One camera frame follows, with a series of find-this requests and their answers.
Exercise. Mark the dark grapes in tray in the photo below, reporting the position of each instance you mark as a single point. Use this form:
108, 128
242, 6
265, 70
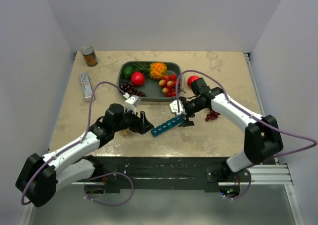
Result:
129, 87

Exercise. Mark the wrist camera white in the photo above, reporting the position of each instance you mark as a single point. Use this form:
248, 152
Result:
131, 103
176, 107

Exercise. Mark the teal weekly pill organizer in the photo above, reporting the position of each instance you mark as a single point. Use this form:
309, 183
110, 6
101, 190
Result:
166, 126

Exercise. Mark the red grapes on table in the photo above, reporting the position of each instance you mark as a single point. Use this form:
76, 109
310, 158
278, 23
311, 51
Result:
212, 115

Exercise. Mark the orange spiky fruit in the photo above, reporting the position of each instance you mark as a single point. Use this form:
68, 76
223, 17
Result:
157, 70

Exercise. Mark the red apple in tray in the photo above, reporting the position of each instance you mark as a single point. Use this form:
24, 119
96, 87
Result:
138, 79

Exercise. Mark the red apple on table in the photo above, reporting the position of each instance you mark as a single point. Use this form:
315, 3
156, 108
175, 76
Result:
192, 79

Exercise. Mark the cherry and strawberry bunch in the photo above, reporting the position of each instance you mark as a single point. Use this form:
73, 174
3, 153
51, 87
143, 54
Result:
168, 85

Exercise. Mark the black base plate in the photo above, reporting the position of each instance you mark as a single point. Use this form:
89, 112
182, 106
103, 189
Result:
165, 173

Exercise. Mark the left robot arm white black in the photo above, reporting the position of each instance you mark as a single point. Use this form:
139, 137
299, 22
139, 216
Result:
42, 176

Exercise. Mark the purple silver toothpaste box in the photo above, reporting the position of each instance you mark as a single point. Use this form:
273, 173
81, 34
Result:
86, 87

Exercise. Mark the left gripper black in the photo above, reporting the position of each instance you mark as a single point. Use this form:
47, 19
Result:
141, 125

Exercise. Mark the green lime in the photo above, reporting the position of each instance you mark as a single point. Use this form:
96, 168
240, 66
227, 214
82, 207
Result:
128, 71

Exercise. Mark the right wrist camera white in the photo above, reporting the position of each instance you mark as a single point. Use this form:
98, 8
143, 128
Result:
176, 107

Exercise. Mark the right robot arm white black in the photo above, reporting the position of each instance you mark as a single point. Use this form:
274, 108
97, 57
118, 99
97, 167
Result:
262, 139

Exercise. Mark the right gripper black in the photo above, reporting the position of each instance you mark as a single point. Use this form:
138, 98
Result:
187, 122

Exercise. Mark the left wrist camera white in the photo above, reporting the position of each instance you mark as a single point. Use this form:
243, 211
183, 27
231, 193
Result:
131, 103

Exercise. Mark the grey fruit tray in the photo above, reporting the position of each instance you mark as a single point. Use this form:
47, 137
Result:
151, 87

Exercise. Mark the small amber glass jar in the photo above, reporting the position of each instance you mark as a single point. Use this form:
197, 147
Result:
125, 133

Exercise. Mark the tin can orange label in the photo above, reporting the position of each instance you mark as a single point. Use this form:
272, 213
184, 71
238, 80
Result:
89, 56

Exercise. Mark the green leafy sprig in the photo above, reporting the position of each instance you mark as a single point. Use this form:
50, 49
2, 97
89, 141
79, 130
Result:
142, 67

